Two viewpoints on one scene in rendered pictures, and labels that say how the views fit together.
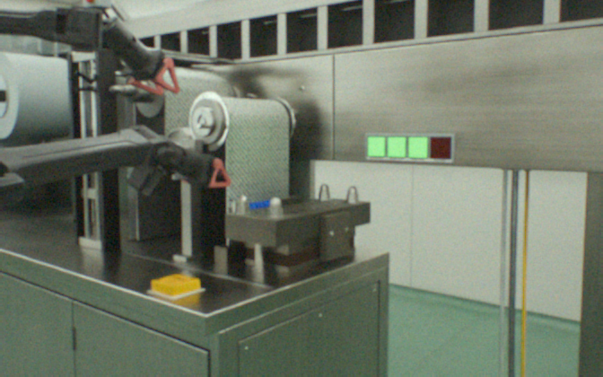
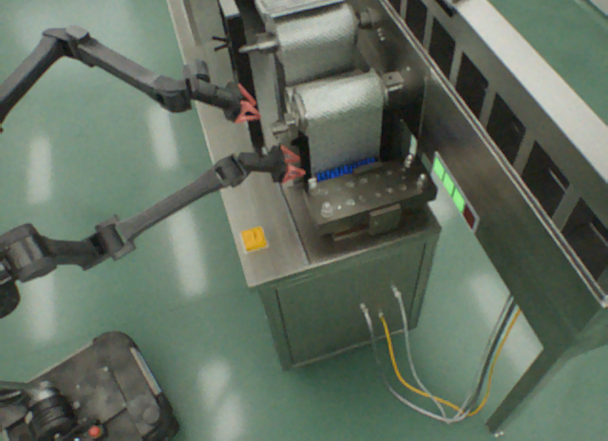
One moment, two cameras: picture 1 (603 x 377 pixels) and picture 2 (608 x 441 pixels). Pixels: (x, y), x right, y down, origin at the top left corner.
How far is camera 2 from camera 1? 1.31 m
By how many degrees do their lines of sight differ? 58
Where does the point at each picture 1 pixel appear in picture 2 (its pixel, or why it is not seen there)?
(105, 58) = (234, 25)
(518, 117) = (512, 255)
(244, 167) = (328, 147)
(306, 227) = (351, 220)
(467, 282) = not seen: outside the picture
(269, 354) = (303, 289)
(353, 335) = (389, 270)
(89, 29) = (178, 105)
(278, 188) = (367, 151)
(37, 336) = not seen: hidden behind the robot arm
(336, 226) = (382, 218)
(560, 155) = (522, 303)
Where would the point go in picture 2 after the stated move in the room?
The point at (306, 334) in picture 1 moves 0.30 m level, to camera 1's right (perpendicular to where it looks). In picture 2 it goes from (337, 278) to (418, 320)
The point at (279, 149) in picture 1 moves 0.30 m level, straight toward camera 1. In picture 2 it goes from (370, 126) to (320, 193)
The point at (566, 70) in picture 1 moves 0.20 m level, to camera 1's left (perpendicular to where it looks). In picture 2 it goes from (546, 267) to (460, 227)
